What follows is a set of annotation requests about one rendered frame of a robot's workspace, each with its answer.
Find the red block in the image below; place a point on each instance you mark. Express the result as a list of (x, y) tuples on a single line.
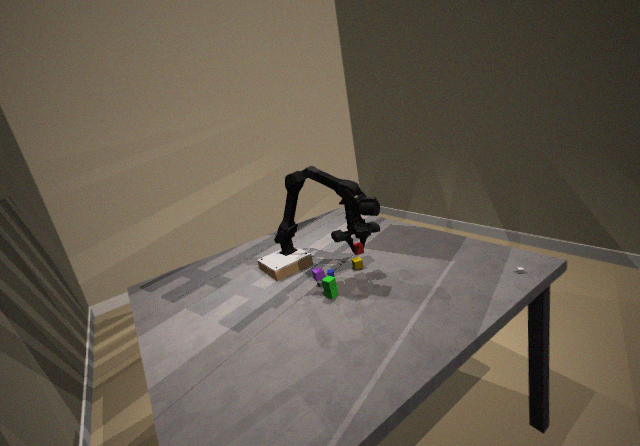
[(358, 248)]

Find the purple block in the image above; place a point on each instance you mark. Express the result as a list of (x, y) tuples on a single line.
[(318, 274)]

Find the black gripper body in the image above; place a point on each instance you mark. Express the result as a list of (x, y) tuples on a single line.
[(339, 236)]

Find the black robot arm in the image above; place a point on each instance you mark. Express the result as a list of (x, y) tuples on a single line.
[(344, 188)]

